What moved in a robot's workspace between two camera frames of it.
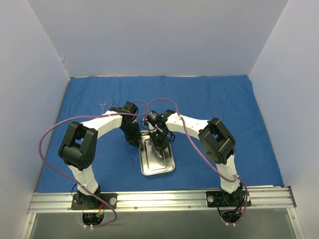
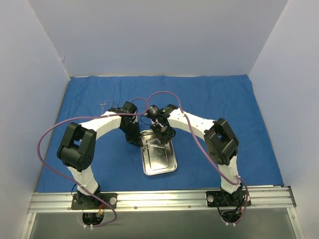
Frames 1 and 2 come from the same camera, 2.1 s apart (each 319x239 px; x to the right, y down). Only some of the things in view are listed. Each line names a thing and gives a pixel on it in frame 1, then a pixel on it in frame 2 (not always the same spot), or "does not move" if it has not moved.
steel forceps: (102, 105) does not move
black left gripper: (134, 140) does not move
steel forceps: (159, 156) → (147, 145)
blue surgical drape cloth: (161, 131) does not move
